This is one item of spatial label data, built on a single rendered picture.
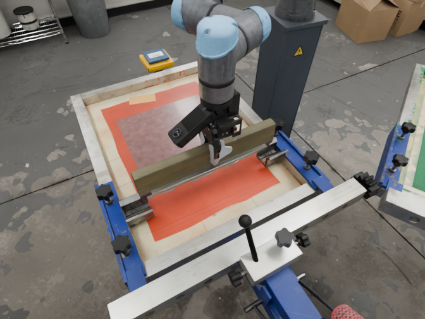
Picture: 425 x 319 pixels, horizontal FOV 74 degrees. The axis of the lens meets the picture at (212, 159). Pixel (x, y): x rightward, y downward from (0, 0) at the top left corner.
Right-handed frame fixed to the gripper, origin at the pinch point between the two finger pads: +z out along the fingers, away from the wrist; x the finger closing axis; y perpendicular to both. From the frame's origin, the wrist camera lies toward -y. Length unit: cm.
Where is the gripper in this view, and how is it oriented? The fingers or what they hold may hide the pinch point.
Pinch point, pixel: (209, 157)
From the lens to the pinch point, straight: 75.3
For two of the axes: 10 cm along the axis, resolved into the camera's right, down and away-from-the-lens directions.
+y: 8.8, -3.6, 3.0
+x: -4.7, -6.8, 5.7
